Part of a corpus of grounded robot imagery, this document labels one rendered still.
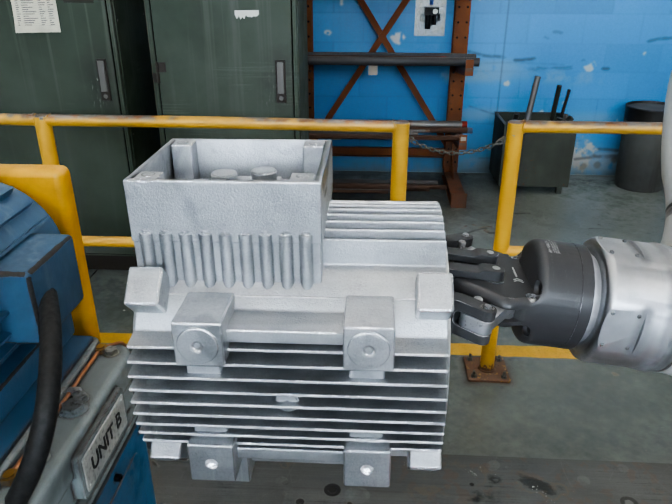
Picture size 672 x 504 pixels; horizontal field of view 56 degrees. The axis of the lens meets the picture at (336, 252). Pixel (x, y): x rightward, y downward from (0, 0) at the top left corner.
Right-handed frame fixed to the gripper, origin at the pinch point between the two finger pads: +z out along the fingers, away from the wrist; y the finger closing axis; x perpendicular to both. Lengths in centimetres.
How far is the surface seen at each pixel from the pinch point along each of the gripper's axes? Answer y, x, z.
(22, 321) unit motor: -6.8, 13.2, 24.4
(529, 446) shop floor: -138, 128, -78
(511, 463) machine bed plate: -42, 53, -36
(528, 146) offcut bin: -404, 84, -123
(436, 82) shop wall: -453, 57, -56
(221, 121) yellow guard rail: -179, 37, 46
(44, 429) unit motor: 3.0, 16.2, 17.8
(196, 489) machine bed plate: -33, 59, 15
